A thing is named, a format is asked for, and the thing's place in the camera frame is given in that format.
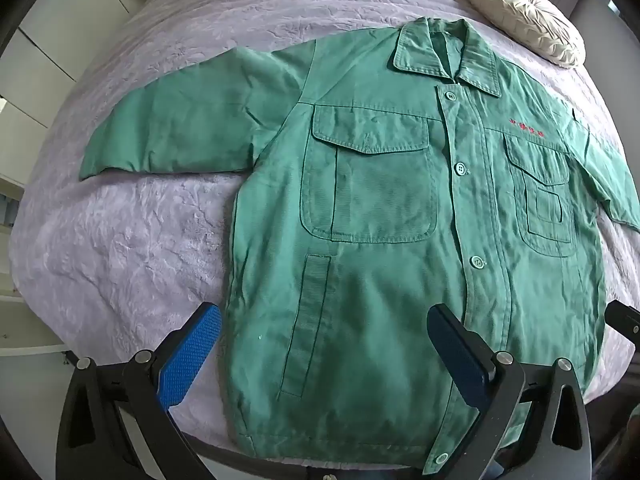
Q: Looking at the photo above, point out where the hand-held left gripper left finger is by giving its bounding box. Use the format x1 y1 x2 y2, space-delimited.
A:
56 301 222 480

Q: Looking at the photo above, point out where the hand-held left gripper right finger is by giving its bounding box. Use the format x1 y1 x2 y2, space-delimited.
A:
426 302 592 480

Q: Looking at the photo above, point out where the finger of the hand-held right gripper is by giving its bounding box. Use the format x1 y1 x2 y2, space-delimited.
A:
604 300 640 347

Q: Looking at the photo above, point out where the green work jacket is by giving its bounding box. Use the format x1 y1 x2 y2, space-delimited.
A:
79 16 640 466

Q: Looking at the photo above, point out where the round cream pleated pillow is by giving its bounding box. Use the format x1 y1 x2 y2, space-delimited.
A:
464 0 586 68

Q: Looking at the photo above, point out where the white wardrobe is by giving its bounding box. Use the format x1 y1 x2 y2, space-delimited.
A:
0 0 151 201

